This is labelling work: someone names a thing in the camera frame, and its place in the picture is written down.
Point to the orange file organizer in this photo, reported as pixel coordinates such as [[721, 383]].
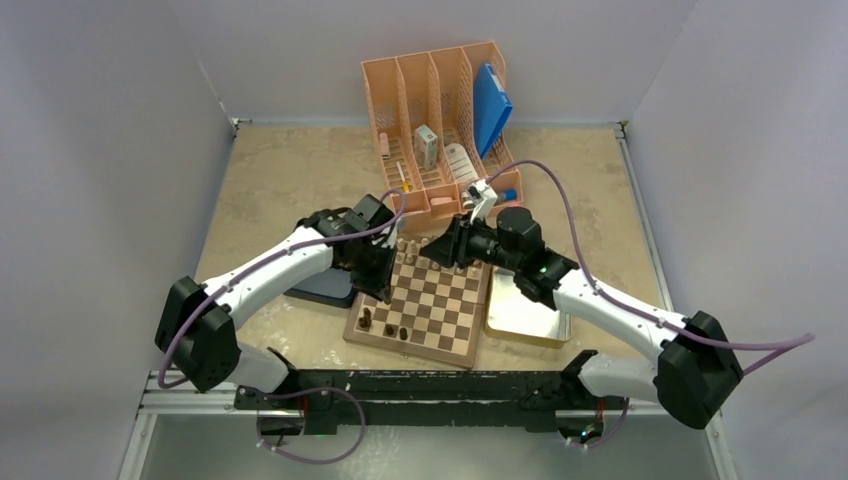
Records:
[[433, 88]]

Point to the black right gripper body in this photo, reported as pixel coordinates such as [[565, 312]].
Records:
[[488, 249]]

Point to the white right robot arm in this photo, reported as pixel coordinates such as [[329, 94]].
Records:
[[686, 367]]

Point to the wooden chess board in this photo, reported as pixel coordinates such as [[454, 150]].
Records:
[[443, 319]]

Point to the white red small box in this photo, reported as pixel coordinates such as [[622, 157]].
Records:
[[425, 143]]

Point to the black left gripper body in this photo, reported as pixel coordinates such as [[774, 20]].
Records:
[[369, 269]]

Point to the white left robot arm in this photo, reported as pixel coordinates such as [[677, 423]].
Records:
[[197, 332]]

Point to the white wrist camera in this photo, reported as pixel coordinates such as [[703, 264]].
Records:
[[484, 198], [388, 237]]

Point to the blue folder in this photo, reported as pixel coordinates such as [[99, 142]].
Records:
[[492, 108]]

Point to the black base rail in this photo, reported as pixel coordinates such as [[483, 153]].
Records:
[[536, 401]]

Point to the dark blue tin tray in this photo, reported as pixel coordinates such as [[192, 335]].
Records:
[[332, 287]]

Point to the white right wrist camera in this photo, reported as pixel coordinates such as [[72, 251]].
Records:
[[484, 198]]

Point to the white labelled packet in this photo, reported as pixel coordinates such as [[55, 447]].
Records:
[[460, 163]]

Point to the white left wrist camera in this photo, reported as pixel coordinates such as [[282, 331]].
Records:
[[388, 237]]

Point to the yellow pen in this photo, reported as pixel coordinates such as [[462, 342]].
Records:
[[404, 182]]

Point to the light chess pieces row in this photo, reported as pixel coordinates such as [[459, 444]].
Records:
[[410, 264]]

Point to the blue cap glue stick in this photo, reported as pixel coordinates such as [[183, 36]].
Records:
[[507, 195]]

